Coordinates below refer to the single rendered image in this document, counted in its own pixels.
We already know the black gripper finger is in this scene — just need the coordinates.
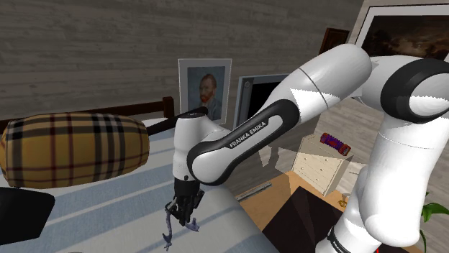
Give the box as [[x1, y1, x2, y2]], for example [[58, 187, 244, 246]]
[[164, 200, 183, 216], [178, 208, 196, 227]]

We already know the purple figure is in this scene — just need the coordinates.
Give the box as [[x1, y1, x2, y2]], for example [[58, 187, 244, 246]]
[[162, 202, 201, 252]]

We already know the bed with striped blue cover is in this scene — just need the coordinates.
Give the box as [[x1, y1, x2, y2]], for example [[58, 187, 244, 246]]
[[0, 96, 281, 253]]

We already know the framed portrait picture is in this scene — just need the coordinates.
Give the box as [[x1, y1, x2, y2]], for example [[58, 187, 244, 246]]
[[177, 57, 232, 126]]

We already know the dark robot stand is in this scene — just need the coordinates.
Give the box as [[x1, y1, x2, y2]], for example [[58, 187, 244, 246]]
[[260, 185, 414, 253]]

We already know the yellow plaid pillow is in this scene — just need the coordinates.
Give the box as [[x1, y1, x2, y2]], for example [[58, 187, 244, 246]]
[[0, 111, 151, 190]]

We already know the grey framed black screen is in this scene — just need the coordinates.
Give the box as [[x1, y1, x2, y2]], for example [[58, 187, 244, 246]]
[[232, 73, 293, 131]]

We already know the white chest of drawers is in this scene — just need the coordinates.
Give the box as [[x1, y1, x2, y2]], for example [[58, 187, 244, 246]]
[[290, 134, 355, 198]]

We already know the black cushion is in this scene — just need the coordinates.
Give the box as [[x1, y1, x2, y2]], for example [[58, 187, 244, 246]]
[[0, 186, 56, 247]]

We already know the red and purple box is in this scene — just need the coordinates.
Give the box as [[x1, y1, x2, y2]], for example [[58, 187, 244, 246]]
[[319, 132, 352, 157]]

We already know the green plant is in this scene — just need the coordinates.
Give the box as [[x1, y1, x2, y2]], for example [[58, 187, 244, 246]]
[[418, 191, 449, 253]]

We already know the large dark framed painting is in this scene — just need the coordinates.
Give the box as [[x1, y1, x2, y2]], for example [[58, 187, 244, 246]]
[[353, 4, 449, 63]]

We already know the small dark brown wall picture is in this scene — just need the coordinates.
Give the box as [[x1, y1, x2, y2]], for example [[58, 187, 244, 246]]
[[318, 27, 350, 56]]

